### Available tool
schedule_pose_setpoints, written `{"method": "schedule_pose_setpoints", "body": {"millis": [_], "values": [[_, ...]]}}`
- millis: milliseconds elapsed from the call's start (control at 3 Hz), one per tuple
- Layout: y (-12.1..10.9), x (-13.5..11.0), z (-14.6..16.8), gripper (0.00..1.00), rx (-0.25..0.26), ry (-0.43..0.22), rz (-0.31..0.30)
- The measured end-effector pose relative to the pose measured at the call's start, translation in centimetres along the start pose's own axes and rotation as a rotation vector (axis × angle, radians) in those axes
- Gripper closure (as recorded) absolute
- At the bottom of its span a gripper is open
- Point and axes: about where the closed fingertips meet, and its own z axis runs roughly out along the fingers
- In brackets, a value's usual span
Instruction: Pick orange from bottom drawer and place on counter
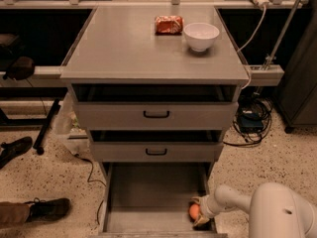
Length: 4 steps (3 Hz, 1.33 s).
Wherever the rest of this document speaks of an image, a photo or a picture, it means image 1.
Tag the brown trouser leg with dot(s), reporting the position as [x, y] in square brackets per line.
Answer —
[13, 214]

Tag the grey drawer cabinet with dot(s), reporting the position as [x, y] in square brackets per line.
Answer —
[120, 46]

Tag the black shoe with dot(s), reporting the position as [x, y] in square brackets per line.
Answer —
[14, 150]
[48, 211]

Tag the bottom grey drawer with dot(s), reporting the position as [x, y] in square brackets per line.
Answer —
[151, 200]

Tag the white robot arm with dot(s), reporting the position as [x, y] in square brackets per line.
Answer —
[275, 210]

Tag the top grey drawer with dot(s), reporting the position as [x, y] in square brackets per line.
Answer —
[154, 106]

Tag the white ceramic bowl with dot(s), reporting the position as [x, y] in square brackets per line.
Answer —
[200, 36]

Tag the black shoe far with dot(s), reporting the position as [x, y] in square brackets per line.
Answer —
[14, 150]

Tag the metal stand pole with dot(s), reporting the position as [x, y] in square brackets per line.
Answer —
[269, 58]

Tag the black shoe near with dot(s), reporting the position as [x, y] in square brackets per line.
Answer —
[48, 211]

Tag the grey drawer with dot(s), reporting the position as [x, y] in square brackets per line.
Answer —
[151, 200]
[154, 106]
[155, 146]

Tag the orange fruit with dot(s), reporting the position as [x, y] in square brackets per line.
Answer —
[193, 211]

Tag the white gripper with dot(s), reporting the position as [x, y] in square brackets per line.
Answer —
[207, 207]

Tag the clear plastic bag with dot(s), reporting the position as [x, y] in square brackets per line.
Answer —
[67, 129]

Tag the crushed red soda can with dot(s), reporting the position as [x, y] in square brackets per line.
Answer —
[168, 25]

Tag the middle grey drawer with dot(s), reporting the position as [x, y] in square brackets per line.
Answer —
[155, 146]

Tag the dark grey cabinet right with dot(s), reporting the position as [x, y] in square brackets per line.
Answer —
[296, 96]

